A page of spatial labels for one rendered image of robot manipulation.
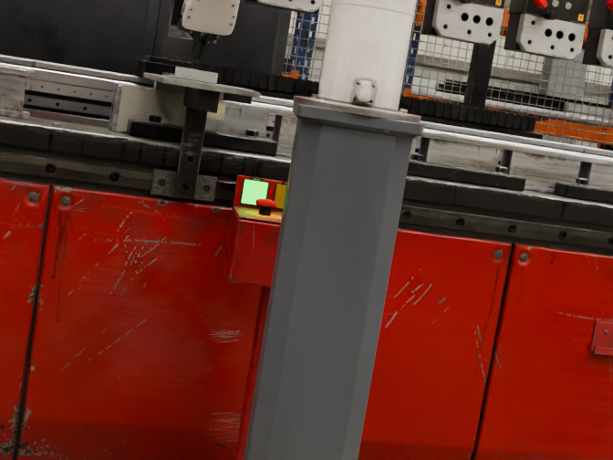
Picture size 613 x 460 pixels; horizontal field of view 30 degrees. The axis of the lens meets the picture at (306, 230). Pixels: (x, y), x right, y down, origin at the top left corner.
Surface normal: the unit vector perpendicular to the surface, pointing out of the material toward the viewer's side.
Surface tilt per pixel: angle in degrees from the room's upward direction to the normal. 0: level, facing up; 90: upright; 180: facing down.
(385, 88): 90
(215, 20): 134
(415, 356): 90
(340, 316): 90
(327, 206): 90
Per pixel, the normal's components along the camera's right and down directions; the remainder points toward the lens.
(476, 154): 0.27, 0.17
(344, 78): -0.50, 0.03
